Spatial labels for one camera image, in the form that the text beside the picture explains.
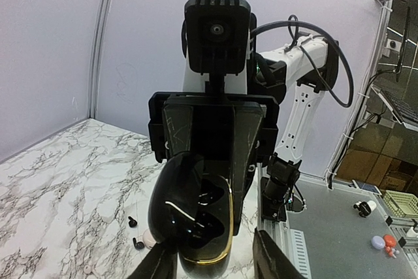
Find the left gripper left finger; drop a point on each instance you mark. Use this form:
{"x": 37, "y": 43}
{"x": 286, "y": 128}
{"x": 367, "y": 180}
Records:
{"x": 159, "y": 263}

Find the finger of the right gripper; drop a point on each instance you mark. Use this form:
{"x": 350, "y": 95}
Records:
{"x": 177, "y": 126}
{"x": 248, "y": 119}

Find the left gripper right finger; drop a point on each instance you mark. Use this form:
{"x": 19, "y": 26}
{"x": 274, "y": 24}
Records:
{"x": 269, "y": 261}

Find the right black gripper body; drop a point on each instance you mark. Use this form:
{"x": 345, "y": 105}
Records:
{"x": 212, "y": 123}

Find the black earbud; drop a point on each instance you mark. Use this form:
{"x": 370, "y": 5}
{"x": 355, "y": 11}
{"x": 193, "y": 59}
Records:
{"x": 132, "y": 222}
{"x": 138, "y": 244}

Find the black earbud charging case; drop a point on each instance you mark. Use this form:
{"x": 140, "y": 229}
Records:
{"x": 191, "y": 211}

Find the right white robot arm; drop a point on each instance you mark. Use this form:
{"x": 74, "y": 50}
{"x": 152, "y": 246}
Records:
{"x": 297, "y": 78}

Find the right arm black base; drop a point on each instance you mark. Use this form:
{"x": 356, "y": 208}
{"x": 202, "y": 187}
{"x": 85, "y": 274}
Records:
{"x": 279, "y": 192}

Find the pink round earbud case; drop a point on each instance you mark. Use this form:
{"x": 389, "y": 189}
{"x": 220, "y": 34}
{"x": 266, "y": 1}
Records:
{"x": 148, "y": 239}

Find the small white ball earbud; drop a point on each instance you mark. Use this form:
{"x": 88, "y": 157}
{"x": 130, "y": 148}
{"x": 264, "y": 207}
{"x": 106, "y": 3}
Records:
{"x": 87, "y": 270}

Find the green plastic basket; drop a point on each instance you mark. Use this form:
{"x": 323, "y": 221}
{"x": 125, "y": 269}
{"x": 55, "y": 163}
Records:
{"x": 402, "y": 205}

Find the open laptop on stand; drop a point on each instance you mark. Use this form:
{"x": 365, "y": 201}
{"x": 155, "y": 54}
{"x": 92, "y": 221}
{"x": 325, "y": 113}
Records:
{"x": 402, "y": 112}

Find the aluminium front rail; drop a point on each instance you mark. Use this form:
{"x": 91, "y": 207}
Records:
{"x": 291, "y": 241}

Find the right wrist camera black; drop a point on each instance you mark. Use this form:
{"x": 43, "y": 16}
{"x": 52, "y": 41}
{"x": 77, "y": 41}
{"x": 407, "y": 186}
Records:
{"x": 216, "y": 46}

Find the small white black camera toy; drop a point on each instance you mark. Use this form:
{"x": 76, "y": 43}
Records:
{"x": 365, "y": 208}

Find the right aluminium corner post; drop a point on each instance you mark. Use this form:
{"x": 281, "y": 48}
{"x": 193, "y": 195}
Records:
{"x": 96, "y": 56}

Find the aluminium frame with white cables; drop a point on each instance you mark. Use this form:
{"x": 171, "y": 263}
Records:
{"x": 368, "y": 77}

